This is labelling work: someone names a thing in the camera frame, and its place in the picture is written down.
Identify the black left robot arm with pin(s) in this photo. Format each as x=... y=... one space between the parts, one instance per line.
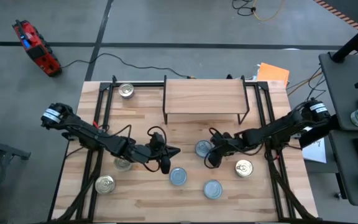
x=82 y=129

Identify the grey side table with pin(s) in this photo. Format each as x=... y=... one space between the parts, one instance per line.
x=346 y=174
x=340 y=93

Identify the wooden shelf black legs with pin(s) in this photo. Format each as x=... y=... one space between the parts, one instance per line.
x=205 y=99

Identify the red black power device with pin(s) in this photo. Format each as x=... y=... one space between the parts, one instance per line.
x=37 y=51

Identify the black stand base bar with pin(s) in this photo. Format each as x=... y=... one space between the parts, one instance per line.
x=317 y=133

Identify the black slanted pole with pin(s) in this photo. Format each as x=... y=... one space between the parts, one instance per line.
x=353 y=40

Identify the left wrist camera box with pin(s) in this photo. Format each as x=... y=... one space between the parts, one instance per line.
x=158 y=140

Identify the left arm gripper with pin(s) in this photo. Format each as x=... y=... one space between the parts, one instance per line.
x=145 y=154

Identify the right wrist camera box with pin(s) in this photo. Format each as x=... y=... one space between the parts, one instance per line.
x=221 y=136

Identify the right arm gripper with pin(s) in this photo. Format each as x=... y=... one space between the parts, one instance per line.
x=228 y=143

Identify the grey metal stand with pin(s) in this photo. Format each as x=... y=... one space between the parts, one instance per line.
x=5 y=151

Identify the black aluminium table frame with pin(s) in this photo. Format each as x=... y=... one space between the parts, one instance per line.
x=141 y=84

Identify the gold-lid blue red can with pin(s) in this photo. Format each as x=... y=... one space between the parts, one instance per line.
x=105 y=184
x=122 y=165
x=244 y=168
x=126 y=90

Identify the white paper sheet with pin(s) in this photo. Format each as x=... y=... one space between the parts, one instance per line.
x=315 y=151

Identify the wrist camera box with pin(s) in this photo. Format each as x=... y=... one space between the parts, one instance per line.
x=158 y=140
x=221 y=136

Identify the orange paper folder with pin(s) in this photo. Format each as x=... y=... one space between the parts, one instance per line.
x=273 y=74

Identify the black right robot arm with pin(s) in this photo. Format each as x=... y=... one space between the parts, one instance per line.
x=278 y=127

